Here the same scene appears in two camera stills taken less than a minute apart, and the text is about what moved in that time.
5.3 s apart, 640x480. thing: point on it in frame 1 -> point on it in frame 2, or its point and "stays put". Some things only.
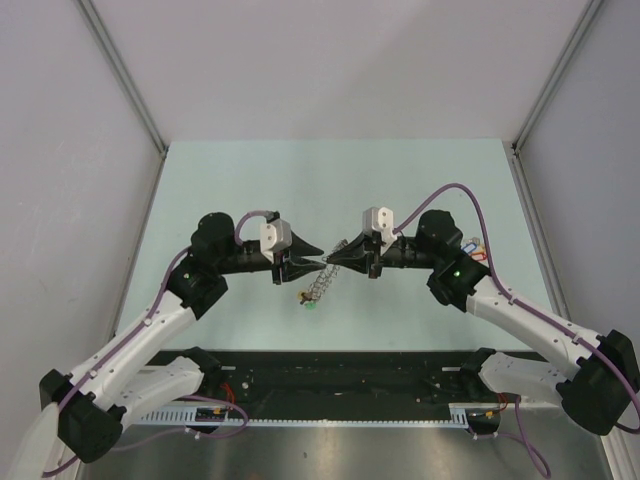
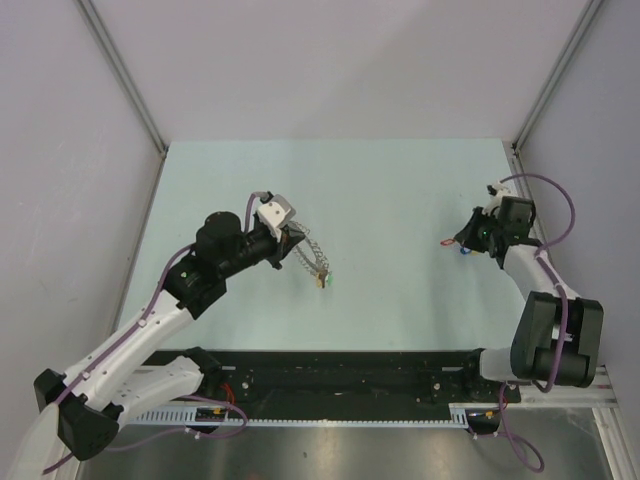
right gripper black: x=346 y=257 -> x=466 y=236
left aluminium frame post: x=122 y=72 stays put
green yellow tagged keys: x=306 y=300 -> x=324 y=276
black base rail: x=395 y=380 stays put
